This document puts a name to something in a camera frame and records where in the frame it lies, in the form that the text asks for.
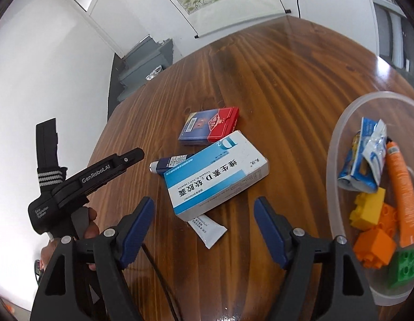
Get grey stairs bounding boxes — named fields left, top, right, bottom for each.
left=117, top=35, right=174, bottom=102

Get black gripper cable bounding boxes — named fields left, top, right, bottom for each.
left=142, top=243, right=182, bottom=321

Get white door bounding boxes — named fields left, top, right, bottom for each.
left=56, top=0, right=150, bottom=56

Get orange toy brick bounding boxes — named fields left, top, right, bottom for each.
left=353, top=227, right=398, bottom=270
left=381, top=203, right=400, bottom=231

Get red blue card box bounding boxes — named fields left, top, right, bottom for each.
left=178, top=106, right=240, bottom=147

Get clear plastic container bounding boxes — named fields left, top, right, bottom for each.
left=326, top=91, right=414, bottom=306

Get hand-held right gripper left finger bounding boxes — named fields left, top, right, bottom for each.
left=30, top=197, right=156, bottom=321

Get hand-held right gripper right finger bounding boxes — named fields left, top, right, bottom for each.
left=254, top=197, right=381, bottom=321

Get dark blue tube white cap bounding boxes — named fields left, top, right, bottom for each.
left=149, top=154, right=196, bottom=175

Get person's left hand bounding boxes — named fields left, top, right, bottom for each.
left=40, top=207, right=100, bottom=271

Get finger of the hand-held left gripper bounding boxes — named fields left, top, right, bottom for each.
left=118, top=147, right=146, bottom=169

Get green toy brick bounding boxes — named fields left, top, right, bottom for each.
left=387, top=249, right=414, bottom=289

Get white pipe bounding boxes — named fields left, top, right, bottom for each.
left=395, top=15, right=405, bottom=68

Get yellow toy brick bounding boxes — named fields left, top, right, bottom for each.
left=349, top=187, right=386, bottom=231

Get orange tube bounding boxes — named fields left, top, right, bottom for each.
left=385, top=140, right=414, bottom=248

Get blue white packet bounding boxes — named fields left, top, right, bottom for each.
left=337, top=117, right=388, bottom=193

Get blue white medicine box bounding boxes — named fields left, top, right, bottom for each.
left=163, top=130, right=270, bottom=223

